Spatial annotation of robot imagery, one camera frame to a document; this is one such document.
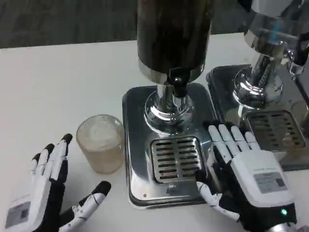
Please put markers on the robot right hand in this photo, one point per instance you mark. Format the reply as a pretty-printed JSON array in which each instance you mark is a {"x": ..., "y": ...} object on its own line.
[{"x": 253, "y": 174}]

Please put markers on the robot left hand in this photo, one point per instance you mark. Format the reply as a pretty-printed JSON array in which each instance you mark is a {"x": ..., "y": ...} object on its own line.
[{"x": 41, "y": 191}]

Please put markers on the clear ribbed glass cup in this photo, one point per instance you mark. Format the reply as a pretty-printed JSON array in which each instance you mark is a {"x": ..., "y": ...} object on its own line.
[{"x": 101, "y": 145}]

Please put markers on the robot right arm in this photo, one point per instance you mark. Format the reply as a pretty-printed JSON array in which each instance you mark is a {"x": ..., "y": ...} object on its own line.
[{"x": 282, "y": 227}]

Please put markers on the slotted steel drip grid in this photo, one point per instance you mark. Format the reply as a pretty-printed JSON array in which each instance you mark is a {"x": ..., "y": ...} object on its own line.
[
  {"x": 272, "y": 129},
  {"x": 175, "y": 159}
]

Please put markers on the steel drip tray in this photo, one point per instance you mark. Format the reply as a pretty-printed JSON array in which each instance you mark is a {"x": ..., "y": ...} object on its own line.
[
  {"x": 137, "y": 149},
  {"x": 222, "y": 91}
]

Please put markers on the black dispenser tap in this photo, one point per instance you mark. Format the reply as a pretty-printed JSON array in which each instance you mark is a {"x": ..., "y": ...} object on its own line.
[
  {"x": 301, "y": 53},
  {"x": 178, "y": 82}
]

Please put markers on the drink dispenser with clear tank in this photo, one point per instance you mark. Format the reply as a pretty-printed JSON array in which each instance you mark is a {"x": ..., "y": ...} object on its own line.
[{"x": 268, "y": 43}]

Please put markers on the drink dispenser with dark tank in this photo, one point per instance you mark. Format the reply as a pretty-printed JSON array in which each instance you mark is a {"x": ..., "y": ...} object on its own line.
[{"x": 171, "y": 33}]

